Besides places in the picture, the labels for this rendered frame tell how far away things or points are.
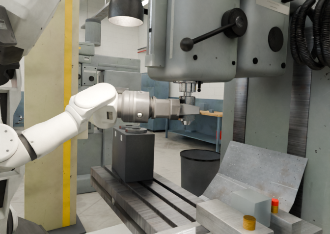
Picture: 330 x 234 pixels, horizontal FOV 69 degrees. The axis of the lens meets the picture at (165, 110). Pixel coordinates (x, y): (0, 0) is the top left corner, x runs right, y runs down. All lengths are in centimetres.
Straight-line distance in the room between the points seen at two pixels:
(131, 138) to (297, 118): 58
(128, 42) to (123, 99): 1001
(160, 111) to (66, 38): 179
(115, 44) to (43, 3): 959
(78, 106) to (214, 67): 34
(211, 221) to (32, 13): 67
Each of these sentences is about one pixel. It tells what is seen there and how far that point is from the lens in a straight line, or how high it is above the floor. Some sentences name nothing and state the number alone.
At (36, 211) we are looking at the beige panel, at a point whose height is 23.
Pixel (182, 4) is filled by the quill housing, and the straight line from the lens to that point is 61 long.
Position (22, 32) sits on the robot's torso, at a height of 142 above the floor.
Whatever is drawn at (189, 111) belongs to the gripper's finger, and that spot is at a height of 123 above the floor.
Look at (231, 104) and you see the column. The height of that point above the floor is 124.
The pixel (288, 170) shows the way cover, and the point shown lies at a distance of 91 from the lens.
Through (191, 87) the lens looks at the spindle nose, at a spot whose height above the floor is 129.
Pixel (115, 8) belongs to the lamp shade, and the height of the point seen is 143.
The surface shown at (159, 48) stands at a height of 139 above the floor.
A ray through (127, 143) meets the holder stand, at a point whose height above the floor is 108.
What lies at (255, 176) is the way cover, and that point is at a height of 99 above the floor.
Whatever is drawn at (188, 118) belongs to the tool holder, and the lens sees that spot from 67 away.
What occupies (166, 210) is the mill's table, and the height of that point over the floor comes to 93.
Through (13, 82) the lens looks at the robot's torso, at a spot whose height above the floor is 129.
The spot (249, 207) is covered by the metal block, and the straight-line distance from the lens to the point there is 54.
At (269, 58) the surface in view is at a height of 138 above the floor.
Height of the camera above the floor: 127
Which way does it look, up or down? 4 degrees down
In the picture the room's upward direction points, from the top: 2 degrees clockwise
